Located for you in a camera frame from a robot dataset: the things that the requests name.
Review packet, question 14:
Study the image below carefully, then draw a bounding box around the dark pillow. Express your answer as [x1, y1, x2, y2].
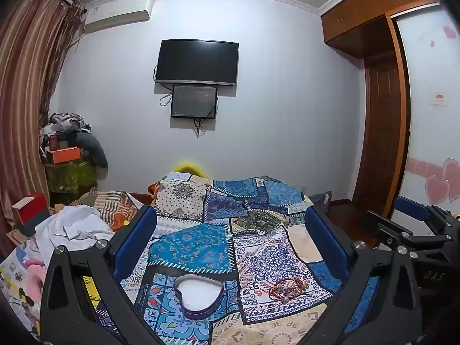
[308, 192, 334, 213]

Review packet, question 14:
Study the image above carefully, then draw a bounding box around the heap of jewelry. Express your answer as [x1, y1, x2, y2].
[268, 277, 310, 304]

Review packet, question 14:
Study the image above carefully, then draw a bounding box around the striped orange cloth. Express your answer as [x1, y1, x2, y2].
[70, 190, 143, 232]

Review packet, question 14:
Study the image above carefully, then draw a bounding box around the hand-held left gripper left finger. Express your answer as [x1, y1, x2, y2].
[39, 205, 174, 345]

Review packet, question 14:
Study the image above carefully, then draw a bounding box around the small black wall monitor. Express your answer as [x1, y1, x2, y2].
[170, 84, 219, 120]

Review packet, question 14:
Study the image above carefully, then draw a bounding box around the black wall television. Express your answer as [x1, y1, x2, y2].
[154, 39, 239, 87]

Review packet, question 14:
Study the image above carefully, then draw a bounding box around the white cloth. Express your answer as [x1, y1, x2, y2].
[34, 205, 116, 270]

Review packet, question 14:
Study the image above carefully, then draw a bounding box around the patchwork printed blanket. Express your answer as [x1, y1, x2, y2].
[83, 172, 382, 345]

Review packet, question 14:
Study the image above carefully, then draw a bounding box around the white air conditioner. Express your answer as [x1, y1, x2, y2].
[83, 0, 155, 36]

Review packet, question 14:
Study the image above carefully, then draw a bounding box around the brown wooden door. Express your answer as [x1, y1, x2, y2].
[352, 52, 402, 216]

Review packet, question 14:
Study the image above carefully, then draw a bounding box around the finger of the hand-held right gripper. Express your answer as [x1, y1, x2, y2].
[366, 210, 453, 256]
[394, 196, 456, 236]

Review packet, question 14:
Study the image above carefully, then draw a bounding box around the grey stuffed cloth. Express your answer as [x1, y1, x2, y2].
[77, 133, 108, 170]

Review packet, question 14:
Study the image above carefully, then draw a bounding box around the yellow fuzzy item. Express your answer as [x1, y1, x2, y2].
[174, 160, 209, 179]

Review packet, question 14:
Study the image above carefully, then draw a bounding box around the orange box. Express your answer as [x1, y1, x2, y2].
[52, 147, 82, 164]

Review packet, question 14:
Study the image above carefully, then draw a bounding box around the pile of clothes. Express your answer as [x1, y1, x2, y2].
[39, 112, 92, 141]

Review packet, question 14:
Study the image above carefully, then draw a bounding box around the printed paper sheet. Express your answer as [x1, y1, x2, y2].
[0, 244, 47, 340]

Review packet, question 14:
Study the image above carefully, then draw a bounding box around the striped brown curtain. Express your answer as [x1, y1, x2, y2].
[0, 0, 86, 256]

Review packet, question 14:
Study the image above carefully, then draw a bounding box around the purple heart-shaped tin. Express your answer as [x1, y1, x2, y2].
[173, 274, 224, 320]

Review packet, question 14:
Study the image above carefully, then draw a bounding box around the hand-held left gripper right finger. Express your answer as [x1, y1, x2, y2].
[287, 206, 421, 345]

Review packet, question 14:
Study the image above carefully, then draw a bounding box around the wooden overhead cabinet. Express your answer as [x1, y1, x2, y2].
[321, 0, 437, 58]

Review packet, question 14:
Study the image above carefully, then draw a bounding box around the red and white box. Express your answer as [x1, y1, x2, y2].
[11, 193, 49, 226]

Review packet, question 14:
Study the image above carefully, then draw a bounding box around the pink soft toy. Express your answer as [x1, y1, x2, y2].
[22, 262, 48, 297]

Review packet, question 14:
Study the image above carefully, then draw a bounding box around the green patterned cloth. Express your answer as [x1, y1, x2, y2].
[45, 162, 98, 193]

